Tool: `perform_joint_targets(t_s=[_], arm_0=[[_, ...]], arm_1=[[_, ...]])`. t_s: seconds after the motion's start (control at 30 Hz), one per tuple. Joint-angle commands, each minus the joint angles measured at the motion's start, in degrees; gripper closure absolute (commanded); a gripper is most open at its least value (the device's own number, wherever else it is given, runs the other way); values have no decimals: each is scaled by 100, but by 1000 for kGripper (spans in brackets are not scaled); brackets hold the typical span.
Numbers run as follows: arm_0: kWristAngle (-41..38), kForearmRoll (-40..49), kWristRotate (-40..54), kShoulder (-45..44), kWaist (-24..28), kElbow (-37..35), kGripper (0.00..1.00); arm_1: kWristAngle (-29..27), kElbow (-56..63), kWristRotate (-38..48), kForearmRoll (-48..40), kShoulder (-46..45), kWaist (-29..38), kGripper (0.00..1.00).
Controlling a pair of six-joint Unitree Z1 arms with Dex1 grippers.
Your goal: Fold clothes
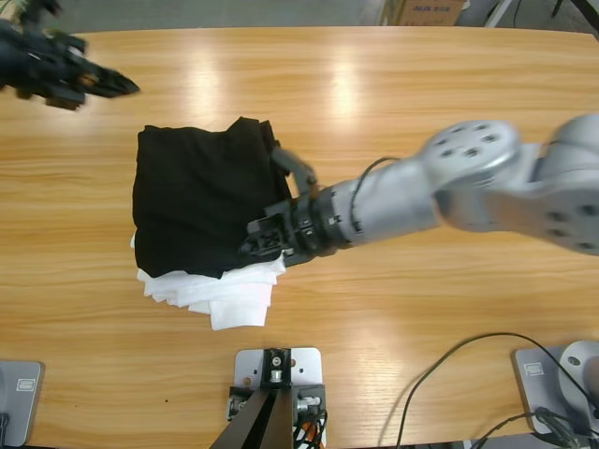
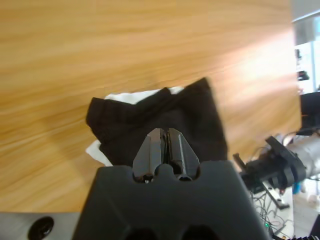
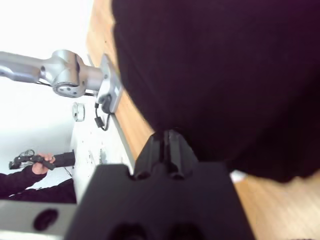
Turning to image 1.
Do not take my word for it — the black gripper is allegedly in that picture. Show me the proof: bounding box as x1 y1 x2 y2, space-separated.
0 20 141 112
238 190 351 268

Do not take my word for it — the white shirt pile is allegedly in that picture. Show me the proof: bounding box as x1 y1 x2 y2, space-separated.
128 231 287 332

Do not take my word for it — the black polo shirt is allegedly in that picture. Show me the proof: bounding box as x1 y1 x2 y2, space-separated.
132 116 300 281

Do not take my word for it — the white printed cardboard box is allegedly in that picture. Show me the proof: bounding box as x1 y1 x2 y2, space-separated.
377 0 467 27

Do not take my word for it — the grey metal stand leg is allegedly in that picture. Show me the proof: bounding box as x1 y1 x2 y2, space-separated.
483 0 517 28

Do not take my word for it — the black tripod leg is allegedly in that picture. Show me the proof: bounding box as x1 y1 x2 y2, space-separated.
549 0 599 34

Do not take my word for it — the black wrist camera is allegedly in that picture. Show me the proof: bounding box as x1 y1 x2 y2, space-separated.
270 146 321 200
16 0 65 29

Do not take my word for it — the white mount block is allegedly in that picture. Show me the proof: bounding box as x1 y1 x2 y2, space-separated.
233 346 325 422

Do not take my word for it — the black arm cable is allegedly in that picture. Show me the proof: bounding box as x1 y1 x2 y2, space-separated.
350 156 402 221

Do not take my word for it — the black metal corner bracket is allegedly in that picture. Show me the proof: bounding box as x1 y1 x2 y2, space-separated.
292 383 328 425
226 384 256 420

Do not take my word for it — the dark camera post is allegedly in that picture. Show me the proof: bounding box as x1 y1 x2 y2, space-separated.
208 345 295 449

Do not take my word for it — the orange cable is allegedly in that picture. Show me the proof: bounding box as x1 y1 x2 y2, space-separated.
298 417 325 444

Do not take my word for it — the long black table cable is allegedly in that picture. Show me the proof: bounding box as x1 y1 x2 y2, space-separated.
395 332 599 449

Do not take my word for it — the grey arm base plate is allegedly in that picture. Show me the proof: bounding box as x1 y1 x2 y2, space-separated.
0 358 47 448
511 340 599 439

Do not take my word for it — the black cable at base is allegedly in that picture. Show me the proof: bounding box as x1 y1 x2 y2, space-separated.
481 405 599 449

